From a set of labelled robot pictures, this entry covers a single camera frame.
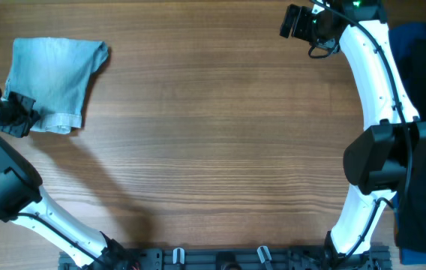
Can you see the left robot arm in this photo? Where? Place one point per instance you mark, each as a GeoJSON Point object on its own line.
{"type": "Point", "coordinates": [25, 202]}

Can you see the light blue denim shorts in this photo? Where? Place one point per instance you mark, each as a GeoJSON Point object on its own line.
{"type": "Point", "coordinates": [55, 72]}

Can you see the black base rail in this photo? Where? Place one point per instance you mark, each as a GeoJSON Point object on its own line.
{"type": "Point", "coordinates": [235, 258]}

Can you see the blue cloth garment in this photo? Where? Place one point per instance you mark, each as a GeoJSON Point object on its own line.
{"type": "Point", "coordinates": [411, 37]}

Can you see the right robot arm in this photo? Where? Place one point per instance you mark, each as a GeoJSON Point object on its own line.
{"type": "Point", "coordinates": [380, 164]}

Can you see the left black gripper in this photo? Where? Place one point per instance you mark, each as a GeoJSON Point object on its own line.
{"type": "Point", "coordinates": [32, 116]}

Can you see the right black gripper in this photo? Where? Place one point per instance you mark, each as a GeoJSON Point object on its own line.
{"type": "Point", "coordinates": [301, 14]}

